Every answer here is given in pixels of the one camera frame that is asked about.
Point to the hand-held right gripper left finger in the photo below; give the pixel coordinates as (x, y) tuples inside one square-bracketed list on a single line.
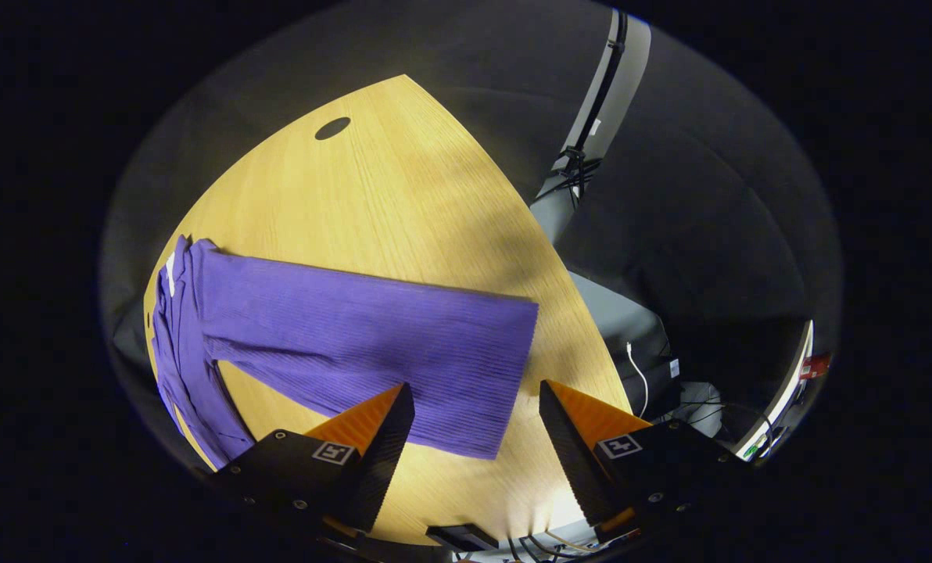
[(380, 469)]

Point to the small red object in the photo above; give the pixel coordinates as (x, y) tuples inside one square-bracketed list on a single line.
[(816, 366)]

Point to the purple knit garment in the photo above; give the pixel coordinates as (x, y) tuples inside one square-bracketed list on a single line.
[(356, 336)]

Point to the white post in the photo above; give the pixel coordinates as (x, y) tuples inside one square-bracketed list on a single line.
[(626, 86)]

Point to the white edged board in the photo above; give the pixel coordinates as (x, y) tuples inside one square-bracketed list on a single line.
[(783, 391)]

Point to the black backdrop cloth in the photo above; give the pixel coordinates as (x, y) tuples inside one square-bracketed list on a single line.
[(708, 195)]

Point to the grey cabinet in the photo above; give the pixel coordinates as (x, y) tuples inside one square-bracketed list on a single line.
[(618, 328)]

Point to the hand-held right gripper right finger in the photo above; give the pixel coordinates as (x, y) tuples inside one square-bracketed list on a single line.
[(575, 469)]

